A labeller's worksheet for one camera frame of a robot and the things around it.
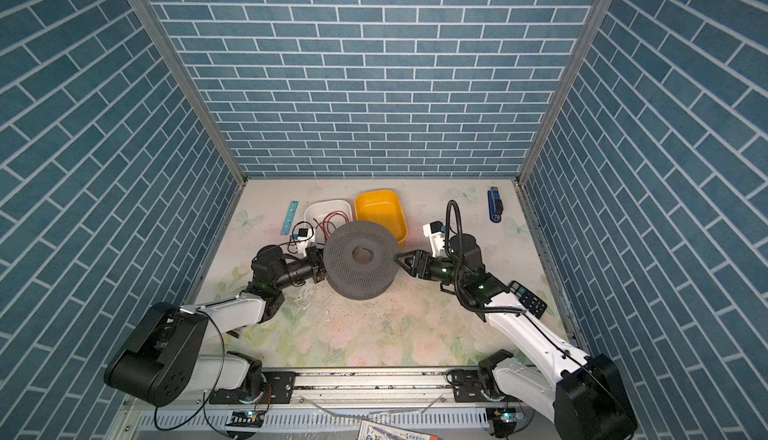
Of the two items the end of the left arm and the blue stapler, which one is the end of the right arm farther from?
the blue stapler

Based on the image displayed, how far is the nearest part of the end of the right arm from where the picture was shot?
61 centimetres

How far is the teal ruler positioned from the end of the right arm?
0.50 meters

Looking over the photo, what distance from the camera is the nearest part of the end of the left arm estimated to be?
2.42 ft

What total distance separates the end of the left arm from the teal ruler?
35 centimetres

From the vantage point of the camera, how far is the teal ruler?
1.07 metres
